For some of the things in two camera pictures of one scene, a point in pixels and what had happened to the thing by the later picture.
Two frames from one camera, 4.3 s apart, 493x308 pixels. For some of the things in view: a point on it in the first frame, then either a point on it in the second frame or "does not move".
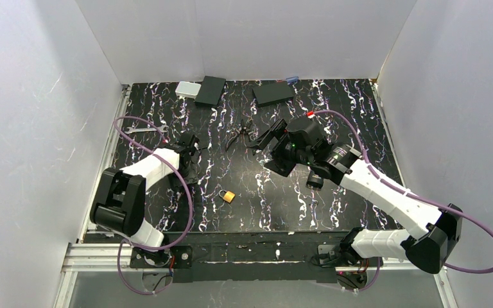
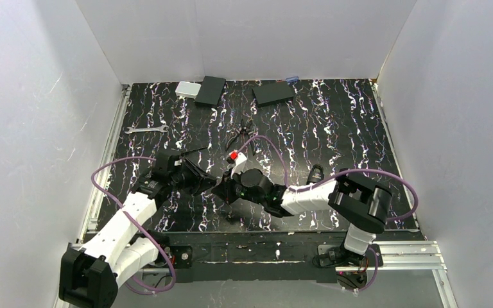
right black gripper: [269, 135] to [230, 187]
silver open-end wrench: [162, 129] does not move
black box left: [209, 92] does not move
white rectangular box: [187, 90] does not move
